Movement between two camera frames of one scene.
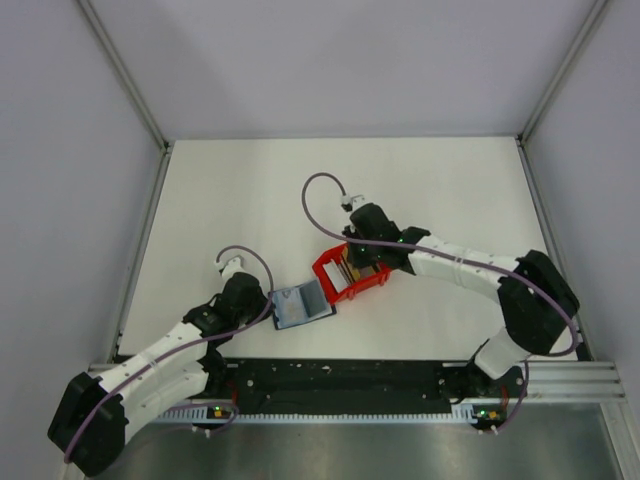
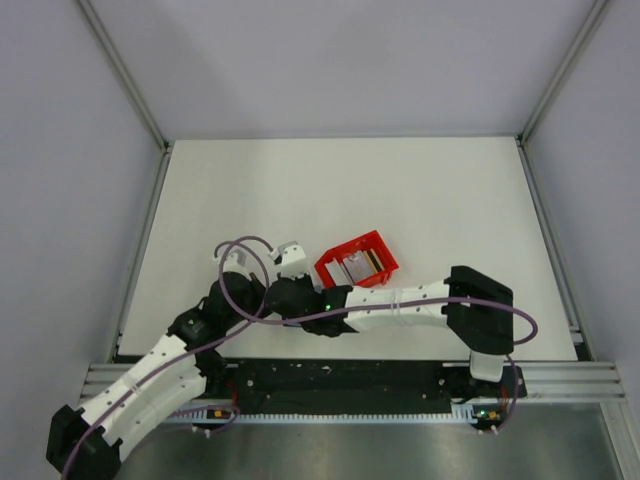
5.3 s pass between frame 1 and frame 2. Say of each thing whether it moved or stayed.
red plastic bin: stayed
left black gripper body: stayed
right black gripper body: moved
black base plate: stayed
